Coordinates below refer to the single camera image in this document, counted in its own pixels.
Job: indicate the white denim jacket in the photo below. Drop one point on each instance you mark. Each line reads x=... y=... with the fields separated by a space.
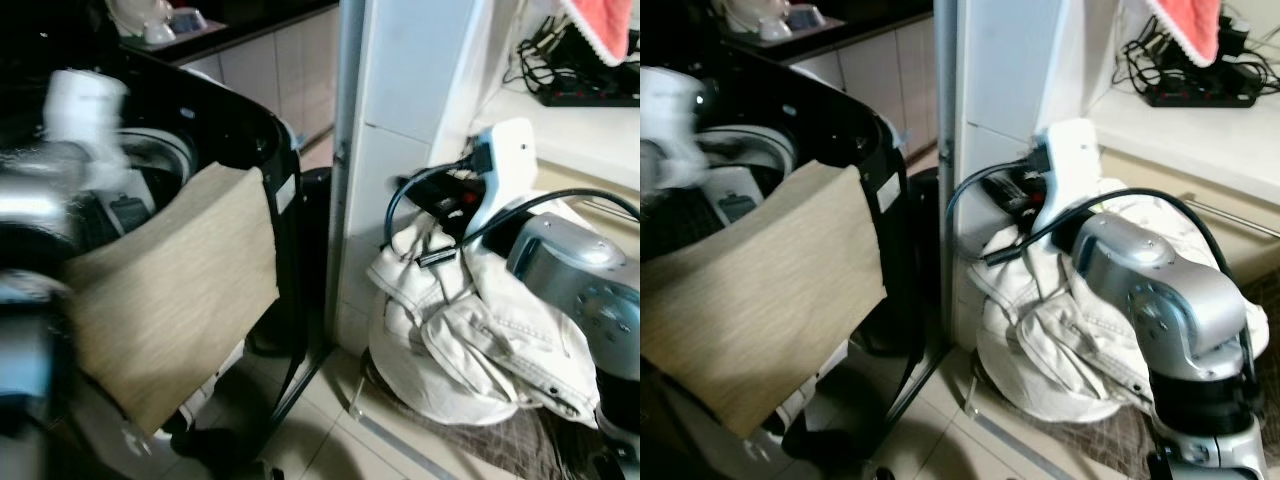
x=480 y=325
x=1040 y=320

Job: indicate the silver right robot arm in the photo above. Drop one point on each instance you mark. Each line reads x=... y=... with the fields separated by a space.
x=1150 y=275
x=570 y=275

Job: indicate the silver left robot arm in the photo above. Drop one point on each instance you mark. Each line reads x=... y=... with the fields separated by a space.
x=25 y=205

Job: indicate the black top-load washing machine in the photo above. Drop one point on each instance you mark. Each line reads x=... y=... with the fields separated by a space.
x=862 y=122
x=240 y=120

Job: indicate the black power strip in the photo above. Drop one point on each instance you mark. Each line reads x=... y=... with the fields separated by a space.
x=1200 y=97
x=590 y=97

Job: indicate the dark kitchen counter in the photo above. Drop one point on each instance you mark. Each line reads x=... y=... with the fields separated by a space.
x=870 y=25
x=250 y=30

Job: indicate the red towel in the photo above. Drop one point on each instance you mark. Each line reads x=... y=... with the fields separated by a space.
x=600 y=30
x=1188 y=28

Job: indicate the brown floor mat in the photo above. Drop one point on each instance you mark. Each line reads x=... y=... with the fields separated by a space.
x=520 y=450
x=1100 y=450

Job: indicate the beige woven cloth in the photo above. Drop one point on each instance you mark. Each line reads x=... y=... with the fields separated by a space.
x=770 y=300
x=170 y=290

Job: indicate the white countertop appliance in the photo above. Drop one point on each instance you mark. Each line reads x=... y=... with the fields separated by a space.
x=140 y=20
x=755 y=18

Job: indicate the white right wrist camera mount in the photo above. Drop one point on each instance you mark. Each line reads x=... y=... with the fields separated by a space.
x=510 y=165
x=1070 y=165

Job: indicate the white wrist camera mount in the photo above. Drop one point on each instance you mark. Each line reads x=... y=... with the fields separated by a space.
x=668 y=108
x=1070 y=165
x=85 y=110
x=510 y=165

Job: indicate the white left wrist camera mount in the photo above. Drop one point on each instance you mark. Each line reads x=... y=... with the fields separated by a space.
x=668 y=108
x=85 y=110

